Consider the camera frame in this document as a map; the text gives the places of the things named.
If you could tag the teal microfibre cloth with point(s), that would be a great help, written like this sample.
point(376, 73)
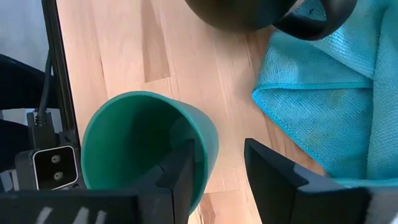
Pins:
point(326, 118)

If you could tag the green plastic cup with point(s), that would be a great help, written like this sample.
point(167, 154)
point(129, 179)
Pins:
point(130, 140)

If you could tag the black aluminium table frame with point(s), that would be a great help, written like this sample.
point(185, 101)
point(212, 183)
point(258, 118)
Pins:
point(59, 62)

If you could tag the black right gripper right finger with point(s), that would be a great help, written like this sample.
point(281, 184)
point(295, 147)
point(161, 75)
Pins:
point(280, 189)

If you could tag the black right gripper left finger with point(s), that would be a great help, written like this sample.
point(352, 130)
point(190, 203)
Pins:
point(174, 193)

